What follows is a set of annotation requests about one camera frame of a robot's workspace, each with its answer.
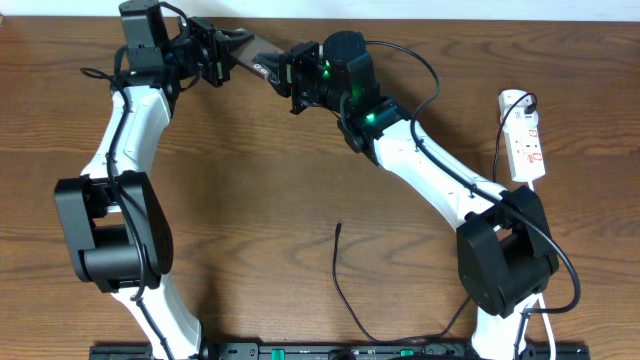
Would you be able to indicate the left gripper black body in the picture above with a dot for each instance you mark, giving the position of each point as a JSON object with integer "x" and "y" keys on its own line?
{"x": 201, "y": 53}

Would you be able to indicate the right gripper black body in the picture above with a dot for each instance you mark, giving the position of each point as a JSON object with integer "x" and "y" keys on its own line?
{"x": 308, "y": 83}

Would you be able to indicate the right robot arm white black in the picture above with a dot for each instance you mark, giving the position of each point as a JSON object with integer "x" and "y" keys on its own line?
{"x": 502, "y": 238}

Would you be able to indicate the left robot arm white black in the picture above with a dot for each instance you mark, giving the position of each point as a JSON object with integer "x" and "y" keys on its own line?
{"x": 117, "y": 234}

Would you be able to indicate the black plug in strip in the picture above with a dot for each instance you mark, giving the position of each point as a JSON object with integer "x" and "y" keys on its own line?
{"x": 530, "y": 109}

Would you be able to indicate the white power strip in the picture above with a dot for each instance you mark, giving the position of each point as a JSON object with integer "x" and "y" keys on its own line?
{"x": 521, "y": 135}

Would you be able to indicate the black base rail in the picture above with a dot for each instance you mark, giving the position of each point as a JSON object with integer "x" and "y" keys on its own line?
{"x": 252, "y": 351}

